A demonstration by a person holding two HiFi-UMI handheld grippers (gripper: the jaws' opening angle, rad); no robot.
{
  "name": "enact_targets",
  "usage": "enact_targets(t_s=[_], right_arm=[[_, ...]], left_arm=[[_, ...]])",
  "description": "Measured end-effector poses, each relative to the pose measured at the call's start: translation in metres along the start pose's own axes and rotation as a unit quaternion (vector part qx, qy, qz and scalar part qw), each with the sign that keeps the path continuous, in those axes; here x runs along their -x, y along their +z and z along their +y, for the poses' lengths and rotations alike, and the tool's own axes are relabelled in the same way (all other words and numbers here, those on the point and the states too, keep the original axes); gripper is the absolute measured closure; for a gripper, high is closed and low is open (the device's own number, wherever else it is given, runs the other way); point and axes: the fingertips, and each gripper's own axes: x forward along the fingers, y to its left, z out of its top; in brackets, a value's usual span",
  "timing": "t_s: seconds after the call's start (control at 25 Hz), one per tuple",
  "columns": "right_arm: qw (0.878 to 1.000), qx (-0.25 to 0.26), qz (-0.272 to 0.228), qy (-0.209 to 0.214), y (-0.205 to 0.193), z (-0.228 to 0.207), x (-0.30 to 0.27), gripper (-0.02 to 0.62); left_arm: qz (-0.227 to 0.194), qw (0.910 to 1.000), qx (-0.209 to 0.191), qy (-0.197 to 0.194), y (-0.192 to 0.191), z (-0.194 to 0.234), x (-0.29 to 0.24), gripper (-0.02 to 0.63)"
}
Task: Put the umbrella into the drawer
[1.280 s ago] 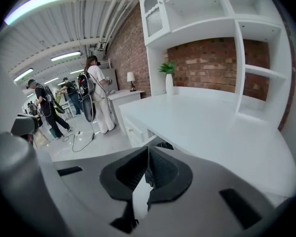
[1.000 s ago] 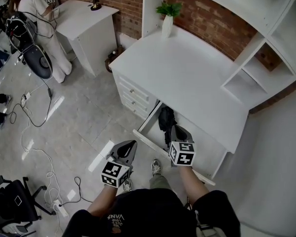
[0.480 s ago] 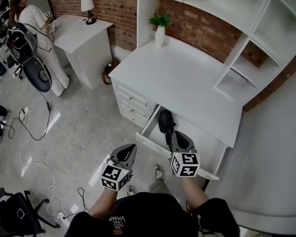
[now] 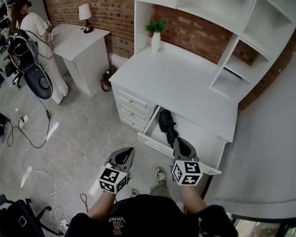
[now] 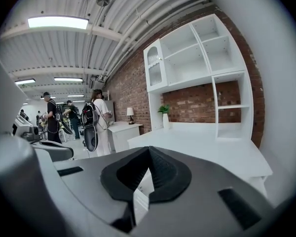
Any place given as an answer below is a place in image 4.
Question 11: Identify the person's black t-shirt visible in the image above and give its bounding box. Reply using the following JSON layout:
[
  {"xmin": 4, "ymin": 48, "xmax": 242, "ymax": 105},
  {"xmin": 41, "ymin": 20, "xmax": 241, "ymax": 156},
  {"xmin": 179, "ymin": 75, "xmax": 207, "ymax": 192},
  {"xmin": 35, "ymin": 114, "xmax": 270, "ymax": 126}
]
[{"xmin": 65, "ymin": 193, "xmax": 239, "ymax": 237}]

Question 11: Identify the black cloth item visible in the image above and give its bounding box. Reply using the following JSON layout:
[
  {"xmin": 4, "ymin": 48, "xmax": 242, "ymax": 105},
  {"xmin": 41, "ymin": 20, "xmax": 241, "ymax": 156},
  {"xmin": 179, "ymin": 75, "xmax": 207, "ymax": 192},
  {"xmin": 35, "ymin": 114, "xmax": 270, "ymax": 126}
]
[{"xmin": 157, "ymin": 109, "xmax": 180, "ymax": 150}]

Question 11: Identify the dark framed window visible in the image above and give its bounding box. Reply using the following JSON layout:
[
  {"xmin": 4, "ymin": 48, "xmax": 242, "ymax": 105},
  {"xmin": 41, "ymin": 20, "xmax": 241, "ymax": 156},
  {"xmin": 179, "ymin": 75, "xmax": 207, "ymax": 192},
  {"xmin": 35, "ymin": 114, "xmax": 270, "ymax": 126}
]
[{"xmin": 230, "ymin": 213, "xmax": 296, "ymax": 237}]

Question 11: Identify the white desk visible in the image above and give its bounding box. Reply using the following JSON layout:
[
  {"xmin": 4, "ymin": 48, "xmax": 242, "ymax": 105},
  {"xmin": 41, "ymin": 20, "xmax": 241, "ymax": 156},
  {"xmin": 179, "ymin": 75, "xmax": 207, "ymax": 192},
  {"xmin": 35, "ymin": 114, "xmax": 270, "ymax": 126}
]
[{"xmin": 108, "ymin": 41, "xmax": 239, "ymax": 182}]

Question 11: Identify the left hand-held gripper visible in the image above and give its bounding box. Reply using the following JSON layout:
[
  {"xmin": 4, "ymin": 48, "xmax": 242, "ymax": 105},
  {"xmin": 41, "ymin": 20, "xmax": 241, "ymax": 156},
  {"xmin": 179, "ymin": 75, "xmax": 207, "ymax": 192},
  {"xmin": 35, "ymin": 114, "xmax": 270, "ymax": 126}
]
[{"xmin": 98, "ymin": 146, "xmax": 136, "ymax": 195}]

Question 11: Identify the small white writing table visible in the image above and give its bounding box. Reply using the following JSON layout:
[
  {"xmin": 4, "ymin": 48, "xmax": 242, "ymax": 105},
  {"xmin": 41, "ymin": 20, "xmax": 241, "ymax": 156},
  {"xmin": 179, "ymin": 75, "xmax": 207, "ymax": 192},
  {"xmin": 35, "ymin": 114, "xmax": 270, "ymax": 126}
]
[{"xmin": 47, "ymin": 23, "xmax": 111, "ymax": 98}]

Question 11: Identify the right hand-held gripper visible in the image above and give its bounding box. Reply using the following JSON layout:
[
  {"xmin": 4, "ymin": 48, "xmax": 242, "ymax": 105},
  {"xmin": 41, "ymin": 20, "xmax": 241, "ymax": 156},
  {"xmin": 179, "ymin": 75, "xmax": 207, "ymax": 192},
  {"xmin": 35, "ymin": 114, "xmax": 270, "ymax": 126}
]
[{"xmin": 171, "ymin": 136, "xmax": 204, "ymax": 187}]

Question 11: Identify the person's olive trouser leg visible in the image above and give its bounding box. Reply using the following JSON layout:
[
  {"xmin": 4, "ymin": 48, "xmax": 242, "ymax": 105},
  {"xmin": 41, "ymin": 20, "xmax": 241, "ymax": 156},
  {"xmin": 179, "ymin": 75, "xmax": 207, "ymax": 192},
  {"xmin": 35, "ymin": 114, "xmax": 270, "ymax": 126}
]
[{"xmin": 149, "ymin": 180, "xmax": 171, "ymax": 198}]

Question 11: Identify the brown bag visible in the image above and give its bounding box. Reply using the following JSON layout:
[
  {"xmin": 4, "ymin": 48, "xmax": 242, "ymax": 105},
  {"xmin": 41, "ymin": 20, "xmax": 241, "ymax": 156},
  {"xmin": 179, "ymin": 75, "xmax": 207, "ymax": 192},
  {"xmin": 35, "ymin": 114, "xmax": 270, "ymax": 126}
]
[{"xmin": 100, "ymin": 65, "xmax": 118, "ymax": 93}]

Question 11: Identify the white shade table lamp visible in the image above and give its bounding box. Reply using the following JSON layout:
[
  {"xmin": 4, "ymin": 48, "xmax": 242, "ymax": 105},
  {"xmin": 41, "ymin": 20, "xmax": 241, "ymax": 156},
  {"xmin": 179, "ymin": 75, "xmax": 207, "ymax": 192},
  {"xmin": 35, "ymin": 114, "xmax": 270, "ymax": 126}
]
[{"xmin": 77, "ymin": 3, "xmax": 95, "ymax": 35}]

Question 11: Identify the person's right forearm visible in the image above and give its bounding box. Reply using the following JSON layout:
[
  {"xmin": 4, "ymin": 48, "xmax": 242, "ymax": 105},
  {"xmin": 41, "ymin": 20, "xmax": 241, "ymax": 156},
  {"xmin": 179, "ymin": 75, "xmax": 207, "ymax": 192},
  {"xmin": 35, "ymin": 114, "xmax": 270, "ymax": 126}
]
[{"xmin": 179, "ymin": 183, "xmax": 208, "ymax": 216}]

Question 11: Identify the white power strip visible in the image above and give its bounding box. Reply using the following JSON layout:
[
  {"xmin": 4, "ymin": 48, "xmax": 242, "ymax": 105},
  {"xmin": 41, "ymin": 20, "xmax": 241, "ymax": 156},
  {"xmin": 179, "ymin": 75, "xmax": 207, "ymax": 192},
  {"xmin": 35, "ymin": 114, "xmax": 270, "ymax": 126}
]
[{"xmin": 56, "ymin": 218, "xmax": 70, "ymax": 235}]

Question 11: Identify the person's left forearm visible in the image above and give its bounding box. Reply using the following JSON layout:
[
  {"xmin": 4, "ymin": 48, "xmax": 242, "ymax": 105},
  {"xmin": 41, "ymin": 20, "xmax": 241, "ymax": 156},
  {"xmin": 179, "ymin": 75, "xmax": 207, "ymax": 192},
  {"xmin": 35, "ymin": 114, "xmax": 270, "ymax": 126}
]
[{"xmin": 87, "ymin": 190, "xmax": 117, "ymax": 220}]

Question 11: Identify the black office chair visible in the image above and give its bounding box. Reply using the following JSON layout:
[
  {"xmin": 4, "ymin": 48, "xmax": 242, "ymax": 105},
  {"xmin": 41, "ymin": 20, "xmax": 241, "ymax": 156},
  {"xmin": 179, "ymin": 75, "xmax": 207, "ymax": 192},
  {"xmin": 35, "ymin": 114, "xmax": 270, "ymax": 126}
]
[
  {"xmin": 0, "ymin": 193, "xmax": 53, "ymax": 237},
  {"xmin": 4, "ymin": 62, "xmax": 25, "ymax": 89}
]

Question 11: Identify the small white drawer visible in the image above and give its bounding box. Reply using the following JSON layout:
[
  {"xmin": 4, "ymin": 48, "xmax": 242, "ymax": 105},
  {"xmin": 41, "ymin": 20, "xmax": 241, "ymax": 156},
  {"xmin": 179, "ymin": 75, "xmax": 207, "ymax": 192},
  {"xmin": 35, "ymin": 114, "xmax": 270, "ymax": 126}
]
[
  {"xmin": 120, "ymin": 115, "xmax": 146, "ymax": 131},
  {"xmin": 116, "ymin": 88, "xmax": 149, "ymax": 110},
  {"xmin": 118, "ymin": 104, "xmax": 148, "ymax": 121}
]

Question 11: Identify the white cable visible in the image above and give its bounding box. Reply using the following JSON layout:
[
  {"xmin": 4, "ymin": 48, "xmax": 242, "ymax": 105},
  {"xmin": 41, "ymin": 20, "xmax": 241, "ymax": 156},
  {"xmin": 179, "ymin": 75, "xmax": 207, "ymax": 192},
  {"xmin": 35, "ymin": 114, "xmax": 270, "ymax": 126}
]
[{"xmin": 19, "ymin": 131, "xmax": 65, "ymax": 230}]

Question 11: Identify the green plant in white vase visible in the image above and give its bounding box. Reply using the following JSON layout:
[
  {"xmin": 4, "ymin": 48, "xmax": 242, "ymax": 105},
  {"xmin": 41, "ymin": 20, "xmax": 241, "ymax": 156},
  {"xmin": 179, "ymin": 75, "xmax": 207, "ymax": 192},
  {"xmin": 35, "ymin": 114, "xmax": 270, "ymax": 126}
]
[{"xmin": 144, "ymin": 19, "xmax": 169, "ymax": 54}]

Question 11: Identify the black cable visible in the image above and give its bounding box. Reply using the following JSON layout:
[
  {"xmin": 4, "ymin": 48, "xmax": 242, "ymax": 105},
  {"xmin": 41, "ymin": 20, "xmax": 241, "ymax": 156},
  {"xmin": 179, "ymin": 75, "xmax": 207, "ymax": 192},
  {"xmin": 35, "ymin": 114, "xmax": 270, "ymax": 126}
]
[
  {"xmin": 79, "ymin": 193, "xmax": 90, "ymax": 214},
  {"xmin": 5, "ymin": 97, "xmax": 52, "ymax": 150}
]

